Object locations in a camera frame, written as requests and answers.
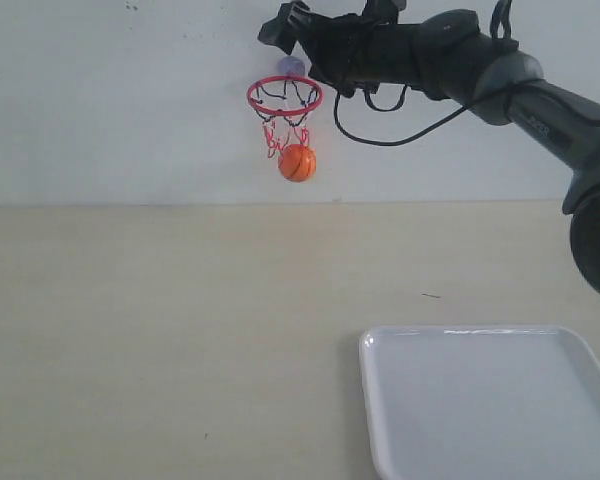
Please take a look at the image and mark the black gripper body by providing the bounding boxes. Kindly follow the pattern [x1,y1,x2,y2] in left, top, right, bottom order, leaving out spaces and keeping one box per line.
[300,1,407,98]

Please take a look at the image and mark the small orange toy basketball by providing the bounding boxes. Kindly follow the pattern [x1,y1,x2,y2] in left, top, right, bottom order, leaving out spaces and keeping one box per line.
[278,144,317,183]

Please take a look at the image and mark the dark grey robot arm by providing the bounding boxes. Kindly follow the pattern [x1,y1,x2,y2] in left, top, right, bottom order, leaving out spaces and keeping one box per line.
[258,1,600,294]

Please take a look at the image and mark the red mini basketball hoop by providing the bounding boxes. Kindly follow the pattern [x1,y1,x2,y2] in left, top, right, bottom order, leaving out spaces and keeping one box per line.
[246,75,324,158]

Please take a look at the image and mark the white rectangular plastic tray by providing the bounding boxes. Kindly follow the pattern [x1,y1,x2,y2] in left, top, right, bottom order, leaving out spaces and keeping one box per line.
[359,326,600,479]

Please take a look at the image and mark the clear suction cup mount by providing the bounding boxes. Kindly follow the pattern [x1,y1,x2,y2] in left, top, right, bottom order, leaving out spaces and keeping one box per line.
[276,55,306,77]

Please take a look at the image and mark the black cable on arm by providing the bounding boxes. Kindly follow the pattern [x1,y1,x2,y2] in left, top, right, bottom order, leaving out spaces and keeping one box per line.
[333,0,535,148]

